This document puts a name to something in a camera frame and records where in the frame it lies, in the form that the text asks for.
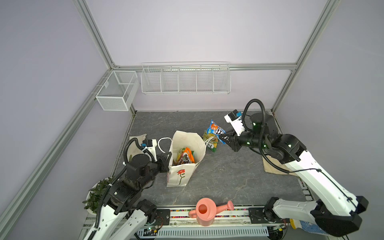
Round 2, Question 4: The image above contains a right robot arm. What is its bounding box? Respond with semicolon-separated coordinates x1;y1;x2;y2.
219;99;369;237

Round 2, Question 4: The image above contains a white blue dotted glove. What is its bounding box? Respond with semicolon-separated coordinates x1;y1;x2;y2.
290;219;330;236

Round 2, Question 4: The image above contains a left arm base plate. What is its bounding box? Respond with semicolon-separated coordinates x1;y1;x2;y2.
146;209;171;226

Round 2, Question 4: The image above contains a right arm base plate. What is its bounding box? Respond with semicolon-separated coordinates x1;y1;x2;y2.
248;207;284;224

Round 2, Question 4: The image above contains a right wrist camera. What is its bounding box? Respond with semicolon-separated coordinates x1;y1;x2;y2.
225;110;245;137

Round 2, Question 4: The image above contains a blue M&M's packet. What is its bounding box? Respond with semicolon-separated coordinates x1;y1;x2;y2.
206;120;226;144

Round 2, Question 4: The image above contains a white mesh box basket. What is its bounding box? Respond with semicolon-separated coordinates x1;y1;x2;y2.
96;71;139;112

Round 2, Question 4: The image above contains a green Fox's candy bag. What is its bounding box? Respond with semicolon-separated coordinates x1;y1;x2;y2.
202;132;219;152

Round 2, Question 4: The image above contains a small potted plant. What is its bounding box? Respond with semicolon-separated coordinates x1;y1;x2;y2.
83;177;113;216

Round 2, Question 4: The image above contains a white paper gift bag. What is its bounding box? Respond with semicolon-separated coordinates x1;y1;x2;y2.
167;131;212;188

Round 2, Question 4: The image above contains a pink watering can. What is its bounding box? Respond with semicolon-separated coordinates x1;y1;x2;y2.
188;198;235;227

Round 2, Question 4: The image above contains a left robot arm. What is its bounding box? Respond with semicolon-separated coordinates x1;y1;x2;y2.
84;138;172;240

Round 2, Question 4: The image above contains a beige work glove right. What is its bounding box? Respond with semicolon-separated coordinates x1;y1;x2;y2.
263;156;289;175

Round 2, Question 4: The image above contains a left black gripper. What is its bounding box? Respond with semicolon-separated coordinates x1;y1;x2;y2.
139;151;172;189

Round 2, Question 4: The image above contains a white vented rail cover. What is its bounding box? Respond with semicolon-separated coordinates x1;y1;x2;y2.
137;226;270;240

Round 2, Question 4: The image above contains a white wire shelf basket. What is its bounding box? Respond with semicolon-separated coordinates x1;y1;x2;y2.
141;62;232;95

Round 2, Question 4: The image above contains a brown M&M's packet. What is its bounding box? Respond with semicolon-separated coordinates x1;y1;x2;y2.
178;153;193;165

